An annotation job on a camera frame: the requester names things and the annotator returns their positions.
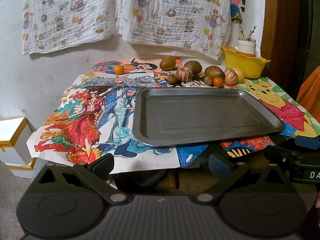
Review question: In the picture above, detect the yellow lemon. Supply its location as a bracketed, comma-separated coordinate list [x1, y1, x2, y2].
[233, 68, 245, 83]

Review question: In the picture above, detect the anime warriors drawing poster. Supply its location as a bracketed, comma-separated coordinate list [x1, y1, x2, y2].
[27, 72, 180, 173]

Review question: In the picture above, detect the small orange tangerine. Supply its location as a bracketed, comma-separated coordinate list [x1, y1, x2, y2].
[114, 65, 125, 75]
[213, 77, 223, 88]

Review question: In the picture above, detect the small brown kiwi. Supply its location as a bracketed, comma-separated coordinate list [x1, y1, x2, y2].
[167, 74, 177, 85]
[204, 76, 214, 86]

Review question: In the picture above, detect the grey metal tray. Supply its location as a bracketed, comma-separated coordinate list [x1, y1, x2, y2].
[132, 88, 285, 147]

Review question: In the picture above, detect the orange cloth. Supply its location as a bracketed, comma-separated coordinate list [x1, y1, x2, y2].
[297, 66, 320, 122]

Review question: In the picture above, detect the wooden door frame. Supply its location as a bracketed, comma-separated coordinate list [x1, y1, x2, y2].
[261, 0, 299, 96]

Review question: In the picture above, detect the white orange plastic cup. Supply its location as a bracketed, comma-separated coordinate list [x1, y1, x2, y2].
[237, 37, 256, 57]

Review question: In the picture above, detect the dry twig plant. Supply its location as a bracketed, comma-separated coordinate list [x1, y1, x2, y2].
[239, 24, 257, 41]

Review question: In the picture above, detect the winnie the pooh drawing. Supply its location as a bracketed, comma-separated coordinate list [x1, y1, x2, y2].
[236, 77, 319, 138]

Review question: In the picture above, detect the yellow fruit in bowl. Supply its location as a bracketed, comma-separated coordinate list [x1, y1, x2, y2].
[227, 47, 237, 53]

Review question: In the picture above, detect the brown green mango fruit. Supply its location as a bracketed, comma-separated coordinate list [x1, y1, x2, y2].
[204, 66, 225, 79]

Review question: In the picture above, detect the brown sapodilla fruit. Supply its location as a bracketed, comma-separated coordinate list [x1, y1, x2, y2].
[159, 55, 176, 71]
[184, 61, 202, 75]

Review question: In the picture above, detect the left printed muslin cloth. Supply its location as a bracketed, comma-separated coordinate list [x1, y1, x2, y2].
[22, 0, 120, 55]

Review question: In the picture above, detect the striped pepino melon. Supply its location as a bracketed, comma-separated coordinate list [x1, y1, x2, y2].
[176, 67, 193, 83]
[224, 69, 238, 86]

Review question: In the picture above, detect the right printed muslin cloth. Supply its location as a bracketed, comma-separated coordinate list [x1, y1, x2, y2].
[119, 0, 231, 60]

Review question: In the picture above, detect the cartoon characters drawing poster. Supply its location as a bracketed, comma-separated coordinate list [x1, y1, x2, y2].
[89, 57, 209, 88]

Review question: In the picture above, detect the yellow plastic bowl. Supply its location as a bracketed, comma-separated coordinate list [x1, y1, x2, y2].
[222, 46, 270, 79]

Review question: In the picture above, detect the white gold box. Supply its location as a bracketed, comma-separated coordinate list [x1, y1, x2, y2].
[0, 117, 36, 179]

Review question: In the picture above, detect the printed muslin cloth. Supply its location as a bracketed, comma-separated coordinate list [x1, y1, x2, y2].
[119, 0, 231, 60]
[22, 0, 120, 55]

